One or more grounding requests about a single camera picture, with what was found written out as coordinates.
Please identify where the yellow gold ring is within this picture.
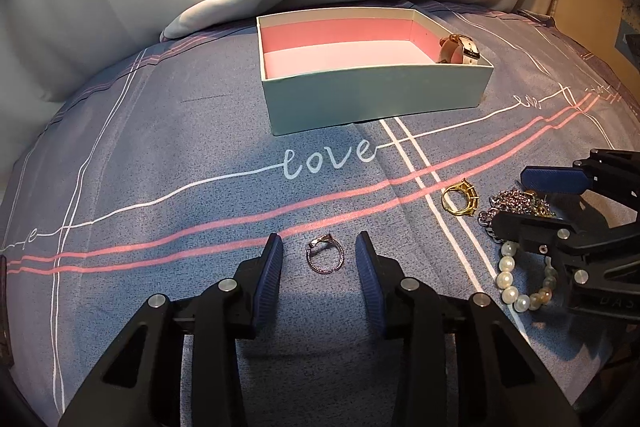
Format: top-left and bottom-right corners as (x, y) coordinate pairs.
(441, 179), (480, 217)

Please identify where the gold wrist watch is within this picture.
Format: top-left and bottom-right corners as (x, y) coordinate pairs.
(437, 33), (482, 66)

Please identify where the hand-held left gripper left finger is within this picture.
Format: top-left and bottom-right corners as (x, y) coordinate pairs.
(57, 233), (285, 427)

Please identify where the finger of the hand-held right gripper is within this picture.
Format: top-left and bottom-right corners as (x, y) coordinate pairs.
(492, 209), (640, 268)
(520, 148), (640, 228)

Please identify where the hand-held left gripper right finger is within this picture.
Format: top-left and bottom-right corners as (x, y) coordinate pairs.
(354, 231), (581, 427)

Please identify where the silver chain bracelet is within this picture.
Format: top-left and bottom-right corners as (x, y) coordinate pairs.
(477, 188), (557, 242)

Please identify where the pearl bead bracelet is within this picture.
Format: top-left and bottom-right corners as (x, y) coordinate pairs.
(497, 241), (559, 314)

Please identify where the pale green box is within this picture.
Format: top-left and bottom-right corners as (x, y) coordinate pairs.
(256, 5), (496, 136)

